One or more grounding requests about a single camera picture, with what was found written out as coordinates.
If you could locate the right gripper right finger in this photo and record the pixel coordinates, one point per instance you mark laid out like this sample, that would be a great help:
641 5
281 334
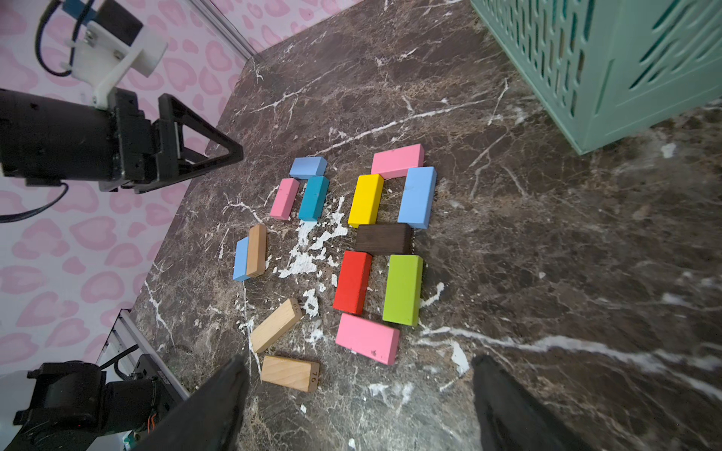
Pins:
511 418

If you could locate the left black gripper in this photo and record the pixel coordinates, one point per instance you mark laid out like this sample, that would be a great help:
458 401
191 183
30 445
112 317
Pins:
46 141

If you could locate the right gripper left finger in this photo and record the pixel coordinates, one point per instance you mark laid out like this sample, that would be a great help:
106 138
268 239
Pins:
210 419

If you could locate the wooden block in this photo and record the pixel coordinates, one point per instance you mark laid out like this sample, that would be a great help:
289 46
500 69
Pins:
257 247
299 375

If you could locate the wooden block diagonal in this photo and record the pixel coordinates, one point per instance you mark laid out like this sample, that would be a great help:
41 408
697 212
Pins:
275 326

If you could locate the light blue block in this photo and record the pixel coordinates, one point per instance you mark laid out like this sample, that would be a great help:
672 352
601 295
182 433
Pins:
417 197
241 259
305 168

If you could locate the pink block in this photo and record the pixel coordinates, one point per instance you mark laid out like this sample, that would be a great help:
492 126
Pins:
285 197
392 164
371 339

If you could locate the teal block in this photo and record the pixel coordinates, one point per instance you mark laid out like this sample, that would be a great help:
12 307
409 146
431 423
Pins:
314 199

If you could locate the green block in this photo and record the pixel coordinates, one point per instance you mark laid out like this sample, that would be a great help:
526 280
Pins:
402 296

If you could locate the red block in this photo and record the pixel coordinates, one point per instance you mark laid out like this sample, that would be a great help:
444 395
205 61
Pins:
353 282

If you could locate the yellow block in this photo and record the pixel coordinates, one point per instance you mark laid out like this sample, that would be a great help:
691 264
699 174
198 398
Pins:
368 192

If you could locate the dark brown block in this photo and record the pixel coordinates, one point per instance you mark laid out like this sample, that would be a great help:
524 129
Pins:
384 240

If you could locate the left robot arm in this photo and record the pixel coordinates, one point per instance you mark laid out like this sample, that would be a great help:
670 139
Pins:
73 404

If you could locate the green plastic file basket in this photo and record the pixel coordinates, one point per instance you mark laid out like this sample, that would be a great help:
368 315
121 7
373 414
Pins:
605 69

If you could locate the front aluminium rail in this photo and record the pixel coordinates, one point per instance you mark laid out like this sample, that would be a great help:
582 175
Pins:
143 360

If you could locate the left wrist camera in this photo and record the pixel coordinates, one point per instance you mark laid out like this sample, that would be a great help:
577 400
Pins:
115 41

